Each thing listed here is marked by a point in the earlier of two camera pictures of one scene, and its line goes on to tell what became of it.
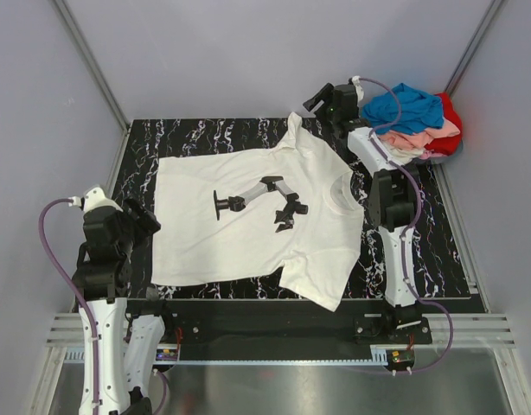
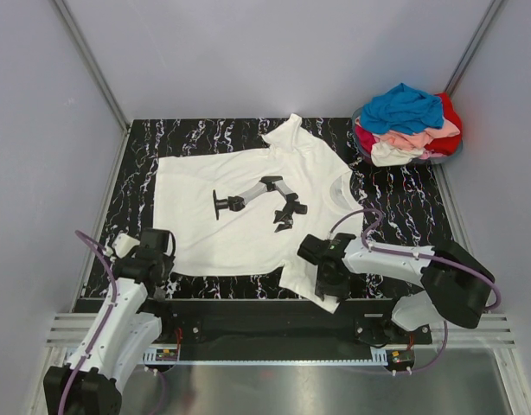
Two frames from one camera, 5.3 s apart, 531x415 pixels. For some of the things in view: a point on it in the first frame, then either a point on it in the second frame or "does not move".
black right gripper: (323, 95) to (341, 290)
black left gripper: (144, 225) to (169, 264)
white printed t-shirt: (296, 205) does not move
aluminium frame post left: (92, 61) does not move
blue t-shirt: (419, 111) does not move
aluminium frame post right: (474, 46) does not move
